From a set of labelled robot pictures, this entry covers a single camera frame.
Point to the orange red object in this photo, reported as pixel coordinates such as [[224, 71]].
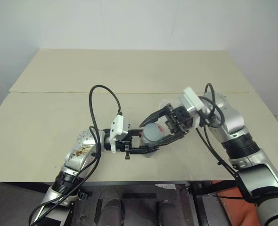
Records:
[[233, 212]]

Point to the black metal table frame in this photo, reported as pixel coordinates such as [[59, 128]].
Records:
[[199, 207]]

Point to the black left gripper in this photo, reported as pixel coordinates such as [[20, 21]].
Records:
[[123, 143]]

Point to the clear plastic jar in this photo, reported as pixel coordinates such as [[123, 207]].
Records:
[[146, 144]]

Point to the dark grey rounded shape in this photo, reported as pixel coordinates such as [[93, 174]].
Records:
[[166, 214], [110, 207]]

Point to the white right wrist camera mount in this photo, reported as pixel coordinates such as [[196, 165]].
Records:
[[193, 96]]

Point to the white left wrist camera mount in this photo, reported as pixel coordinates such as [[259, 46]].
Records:
[[117, 123]]

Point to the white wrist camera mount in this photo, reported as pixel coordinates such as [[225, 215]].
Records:
[[117, 123], [193, 96]]

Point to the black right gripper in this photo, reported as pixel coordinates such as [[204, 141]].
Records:
[[180, 120]]

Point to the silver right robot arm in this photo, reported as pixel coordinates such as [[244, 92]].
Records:
[[235, 122]]

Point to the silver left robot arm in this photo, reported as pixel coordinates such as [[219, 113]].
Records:
[[82, 155]]

